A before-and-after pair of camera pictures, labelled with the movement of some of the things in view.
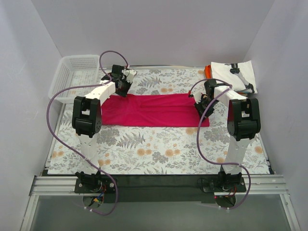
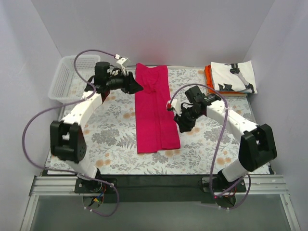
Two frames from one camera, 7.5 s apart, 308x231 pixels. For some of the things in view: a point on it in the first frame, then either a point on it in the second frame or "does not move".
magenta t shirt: [160, 109] to [157, 127]
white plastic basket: [75, 71] does not move
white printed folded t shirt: [239, 74] does not move
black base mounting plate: [157, 188] does not move
